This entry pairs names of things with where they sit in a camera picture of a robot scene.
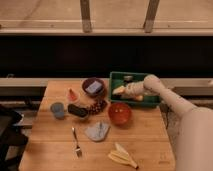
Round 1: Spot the blue grey cup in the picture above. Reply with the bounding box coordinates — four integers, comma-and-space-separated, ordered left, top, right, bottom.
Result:
50, 102, 65, 119

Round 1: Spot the silver fork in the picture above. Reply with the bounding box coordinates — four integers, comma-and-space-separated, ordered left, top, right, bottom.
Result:
72, 127, 82, 157

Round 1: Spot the orange peach fruit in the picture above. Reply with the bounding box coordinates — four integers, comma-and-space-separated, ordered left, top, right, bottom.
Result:
133, 95, 144, 101

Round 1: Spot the purple bowl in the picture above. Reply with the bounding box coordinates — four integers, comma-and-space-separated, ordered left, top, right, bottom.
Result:
82, 77, 105, 98

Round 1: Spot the grey blue cloth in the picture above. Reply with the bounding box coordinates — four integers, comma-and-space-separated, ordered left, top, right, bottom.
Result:
85, 121, 110, 142

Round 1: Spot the black rectangular box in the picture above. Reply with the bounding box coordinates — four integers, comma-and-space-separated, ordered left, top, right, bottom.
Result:
68, 104, 88, 118

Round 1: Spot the green plastic tray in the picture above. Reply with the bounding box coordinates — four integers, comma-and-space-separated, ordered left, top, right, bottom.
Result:
108, 71, 160, 108

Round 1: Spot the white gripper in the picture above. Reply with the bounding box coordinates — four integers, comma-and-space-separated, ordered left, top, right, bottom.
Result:
112, 81, 144, 97

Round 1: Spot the black chair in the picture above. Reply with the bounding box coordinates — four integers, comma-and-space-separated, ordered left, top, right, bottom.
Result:
0, 104, 28, 171

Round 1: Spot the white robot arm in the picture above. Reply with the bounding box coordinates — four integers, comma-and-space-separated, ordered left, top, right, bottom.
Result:
112, 74, 213, 171

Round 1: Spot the blue sponge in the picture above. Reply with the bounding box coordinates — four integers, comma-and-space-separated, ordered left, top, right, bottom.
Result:
86, 81, 102, 94

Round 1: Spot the yellow banana toy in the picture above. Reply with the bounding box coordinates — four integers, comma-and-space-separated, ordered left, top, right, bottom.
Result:
108, 143, 139, 169

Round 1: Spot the black handled dish brush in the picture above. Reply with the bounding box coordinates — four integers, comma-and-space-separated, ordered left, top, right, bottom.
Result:
116, 75, 133, 99

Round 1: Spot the dark grape bunch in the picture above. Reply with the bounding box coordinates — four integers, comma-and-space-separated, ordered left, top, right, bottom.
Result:
87, 99, 107, 115

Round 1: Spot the red bowl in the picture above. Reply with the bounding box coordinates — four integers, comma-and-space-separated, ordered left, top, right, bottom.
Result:
108, 102, 132, 125

